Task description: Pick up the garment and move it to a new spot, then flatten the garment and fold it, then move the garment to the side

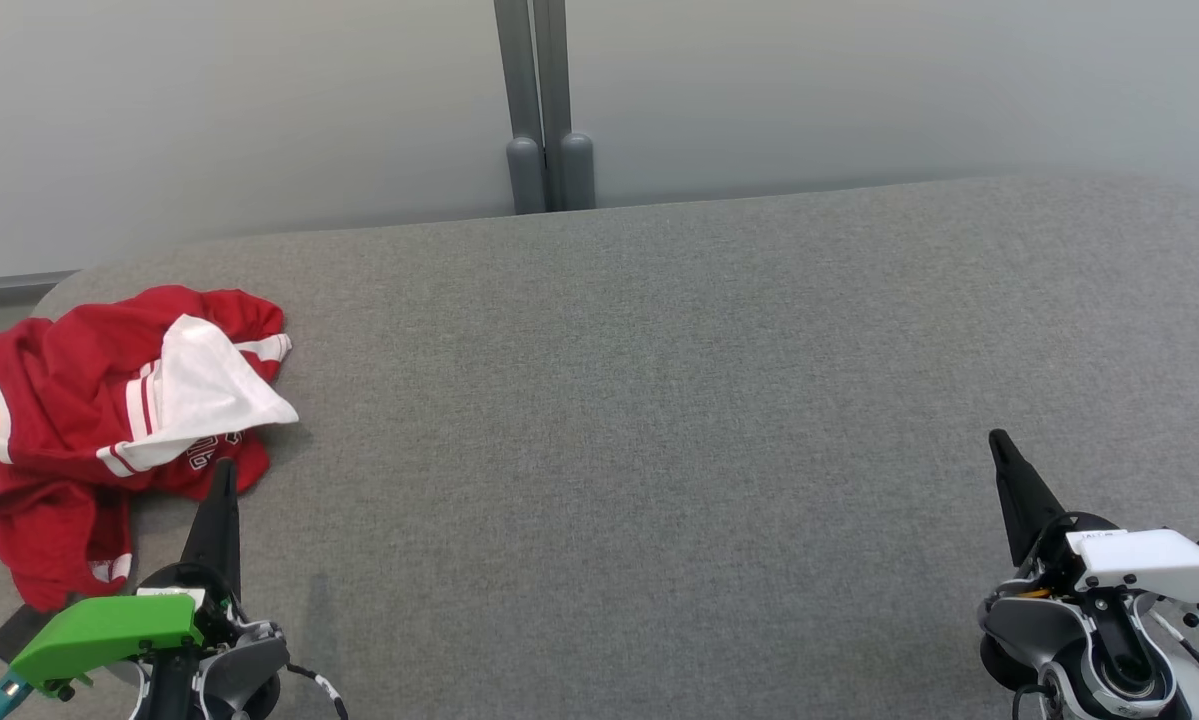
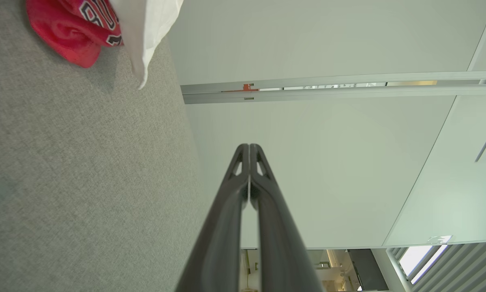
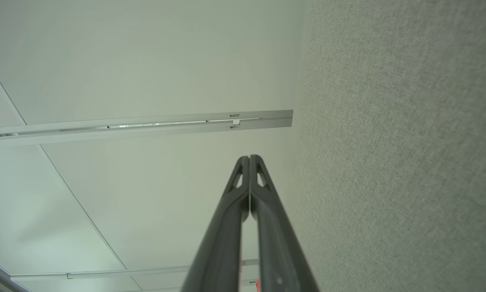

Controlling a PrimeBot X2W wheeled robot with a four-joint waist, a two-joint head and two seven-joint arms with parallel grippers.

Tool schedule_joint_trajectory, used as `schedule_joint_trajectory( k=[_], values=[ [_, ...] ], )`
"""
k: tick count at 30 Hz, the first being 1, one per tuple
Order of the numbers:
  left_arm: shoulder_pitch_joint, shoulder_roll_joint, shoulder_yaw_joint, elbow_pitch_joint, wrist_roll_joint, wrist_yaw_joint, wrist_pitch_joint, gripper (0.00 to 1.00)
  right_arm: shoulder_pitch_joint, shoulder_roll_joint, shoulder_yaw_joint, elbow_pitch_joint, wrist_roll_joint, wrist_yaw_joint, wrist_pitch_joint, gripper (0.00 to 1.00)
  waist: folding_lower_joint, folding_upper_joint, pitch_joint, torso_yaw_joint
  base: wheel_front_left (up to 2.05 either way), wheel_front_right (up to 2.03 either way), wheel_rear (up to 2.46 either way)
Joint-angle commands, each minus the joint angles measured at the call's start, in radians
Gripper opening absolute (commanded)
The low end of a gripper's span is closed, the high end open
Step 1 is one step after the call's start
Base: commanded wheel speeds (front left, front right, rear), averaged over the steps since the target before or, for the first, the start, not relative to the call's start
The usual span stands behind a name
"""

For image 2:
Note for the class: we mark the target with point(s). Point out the red Bulls shorts white stripe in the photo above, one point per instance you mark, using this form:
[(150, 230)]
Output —
[(64, 28)]

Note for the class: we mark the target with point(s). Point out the dark screen panel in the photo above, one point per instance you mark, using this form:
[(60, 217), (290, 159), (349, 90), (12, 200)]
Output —
[(366, 267)]

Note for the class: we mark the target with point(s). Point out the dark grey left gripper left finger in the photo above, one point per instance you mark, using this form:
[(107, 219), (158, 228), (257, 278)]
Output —
[(222, 227)]

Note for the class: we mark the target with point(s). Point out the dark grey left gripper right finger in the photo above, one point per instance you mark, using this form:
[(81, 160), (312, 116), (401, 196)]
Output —
[(279, 243)]

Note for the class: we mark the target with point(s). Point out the red white-sleeved t-shirt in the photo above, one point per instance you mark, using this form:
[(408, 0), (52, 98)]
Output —
[(145, 28)]

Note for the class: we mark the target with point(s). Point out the grey aluminium wall rail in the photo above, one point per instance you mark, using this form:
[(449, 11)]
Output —
[(348, 95)]

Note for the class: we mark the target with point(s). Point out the grey window blinds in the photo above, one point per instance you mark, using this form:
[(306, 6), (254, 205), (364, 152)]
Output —
[(469, 267)]

